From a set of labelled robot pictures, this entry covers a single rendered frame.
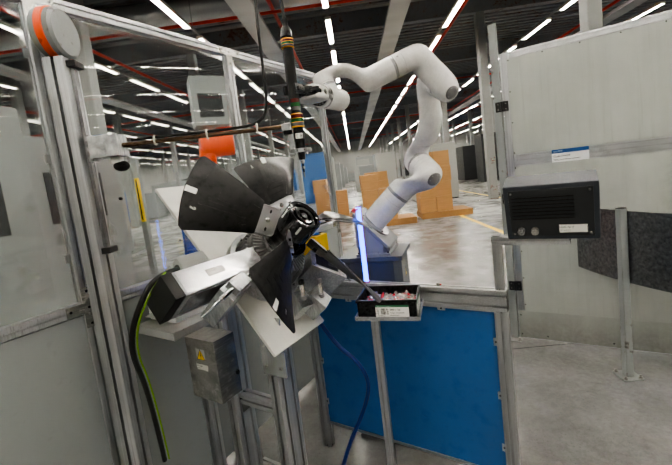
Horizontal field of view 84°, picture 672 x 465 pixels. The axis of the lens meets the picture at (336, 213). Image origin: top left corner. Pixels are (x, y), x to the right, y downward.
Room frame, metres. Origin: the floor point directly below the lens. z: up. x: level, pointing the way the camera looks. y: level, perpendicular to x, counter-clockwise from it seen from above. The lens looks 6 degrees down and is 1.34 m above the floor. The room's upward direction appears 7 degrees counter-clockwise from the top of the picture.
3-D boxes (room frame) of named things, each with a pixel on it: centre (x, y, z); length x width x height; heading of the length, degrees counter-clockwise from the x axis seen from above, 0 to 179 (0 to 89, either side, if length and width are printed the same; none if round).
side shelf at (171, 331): (1.47, 0.62, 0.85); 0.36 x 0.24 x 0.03; 148
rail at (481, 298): (1.52, -0.19, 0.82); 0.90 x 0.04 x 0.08; 58
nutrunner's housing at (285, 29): (1.27, 0.09, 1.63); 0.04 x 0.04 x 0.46
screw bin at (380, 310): (1.34, -0.16, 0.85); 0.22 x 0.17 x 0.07; 73
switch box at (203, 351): (1.26, 0.49, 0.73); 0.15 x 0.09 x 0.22; 58
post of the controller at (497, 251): (1.29, -0.55, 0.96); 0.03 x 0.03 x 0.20; 58
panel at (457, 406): (1.52, -0.19, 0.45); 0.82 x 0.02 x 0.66; 58
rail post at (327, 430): (1.75, 0.18, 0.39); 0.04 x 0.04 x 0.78; 58
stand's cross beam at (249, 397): (1.27, 0.35, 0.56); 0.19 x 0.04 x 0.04; 58
